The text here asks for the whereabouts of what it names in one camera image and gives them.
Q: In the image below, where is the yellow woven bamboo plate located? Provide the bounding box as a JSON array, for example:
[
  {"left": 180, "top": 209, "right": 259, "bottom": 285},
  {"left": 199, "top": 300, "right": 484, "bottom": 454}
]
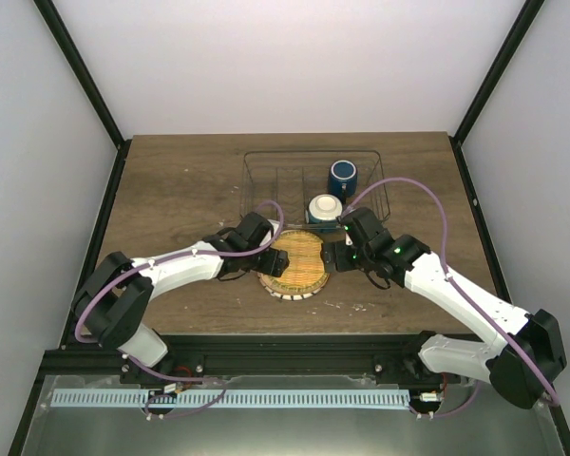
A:
[{"left": 260, "top": 229, "right": 330, "bottom": 289}]

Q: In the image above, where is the white bowl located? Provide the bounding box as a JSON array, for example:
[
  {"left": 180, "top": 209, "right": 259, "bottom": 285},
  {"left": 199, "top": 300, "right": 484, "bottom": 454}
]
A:
[{"left": 306, "top": 194, "right": 343, "bottom": 224}]

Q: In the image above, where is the dark blue mug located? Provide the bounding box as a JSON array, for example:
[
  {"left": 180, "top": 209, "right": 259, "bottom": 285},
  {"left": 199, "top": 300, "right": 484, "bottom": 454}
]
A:
[{"left": 328, "top": 160, "right": 358, "bottom": 199}]

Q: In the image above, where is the wire dish rack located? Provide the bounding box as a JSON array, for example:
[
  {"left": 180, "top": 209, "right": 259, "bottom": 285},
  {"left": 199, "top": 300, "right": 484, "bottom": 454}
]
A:
[{"left": 239, "top": 149, "right": 384, "bottom": 234}]

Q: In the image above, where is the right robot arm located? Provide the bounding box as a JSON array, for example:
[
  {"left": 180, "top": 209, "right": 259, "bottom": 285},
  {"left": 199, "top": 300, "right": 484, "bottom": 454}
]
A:
[{"left": 321, "top": 207, "right": 567, "bottom": 409}]

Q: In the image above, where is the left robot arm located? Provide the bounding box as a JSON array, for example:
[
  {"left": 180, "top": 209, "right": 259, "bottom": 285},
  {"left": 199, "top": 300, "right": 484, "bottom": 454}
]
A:
[{"left": 71, "top": 212, "right": 289, "bottom": 384}]

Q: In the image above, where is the striped rim ceramic plate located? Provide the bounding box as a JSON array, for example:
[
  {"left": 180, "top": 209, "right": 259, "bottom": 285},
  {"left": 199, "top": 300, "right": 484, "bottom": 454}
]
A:
[{"left": 257, "top": 230, "right": 333, "bottom": 302}]

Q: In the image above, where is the clear acrylic sheet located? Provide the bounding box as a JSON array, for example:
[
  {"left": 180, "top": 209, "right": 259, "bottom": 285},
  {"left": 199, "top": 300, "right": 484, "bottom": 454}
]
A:
[{"left": 21, "top": 376, "right": 565, "bottom": 455}]

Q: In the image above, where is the light blue slotted cable duct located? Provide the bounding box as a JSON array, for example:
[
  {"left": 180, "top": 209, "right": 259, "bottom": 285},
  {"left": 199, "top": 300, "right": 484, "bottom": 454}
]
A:
[{"left": 50, "top": 389, "right": 409, "bottom": 410}]

